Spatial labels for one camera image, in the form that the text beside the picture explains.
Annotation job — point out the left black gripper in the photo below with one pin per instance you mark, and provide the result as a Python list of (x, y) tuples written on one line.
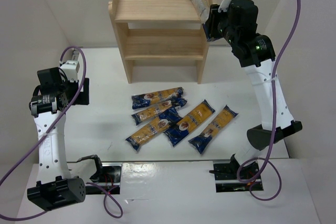
[(84, 91)]

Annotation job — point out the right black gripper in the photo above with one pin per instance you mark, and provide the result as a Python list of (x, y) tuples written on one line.
[(211, 21)]

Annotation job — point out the clear back spaghetti bag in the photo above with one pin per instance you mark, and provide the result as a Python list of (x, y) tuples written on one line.
[(203, 11)]

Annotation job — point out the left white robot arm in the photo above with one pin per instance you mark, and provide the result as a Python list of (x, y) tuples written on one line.
[(56, 185)]

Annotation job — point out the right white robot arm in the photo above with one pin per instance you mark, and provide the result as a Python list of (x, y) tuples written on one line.
[(256, 55)]

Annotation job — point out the wooden three-tier shelf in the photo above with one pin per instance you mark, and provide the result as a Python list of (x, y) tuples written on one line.
[(158, 33)]

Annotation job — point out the top spaghetti bag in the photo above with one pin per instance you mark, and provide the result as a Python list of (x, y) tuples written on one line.
[(148, 99)]

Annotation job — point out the front left spaghetti bag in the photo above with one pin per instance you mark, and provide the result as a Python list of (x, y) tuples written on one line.
[(158, 125)]

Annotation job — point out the middle spaghetti bag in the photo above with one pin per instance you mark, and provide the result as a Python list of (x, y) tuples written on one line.
[(189, 123)]

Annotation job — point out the far right spaghetti bag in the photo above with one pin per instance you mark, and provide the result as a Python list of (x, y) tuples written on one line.
[(201, 141)]

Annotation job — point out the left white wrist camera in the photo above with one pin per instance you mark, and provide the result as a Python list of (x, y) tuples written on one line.
[(71, 69)]

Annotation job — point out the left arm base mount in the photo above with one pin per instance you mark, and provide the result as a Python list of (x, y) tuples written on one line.
[(111, 177)]

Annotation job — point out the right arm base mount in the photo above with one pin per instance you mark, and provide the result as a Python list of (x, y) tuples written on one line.
[(226, 179)]

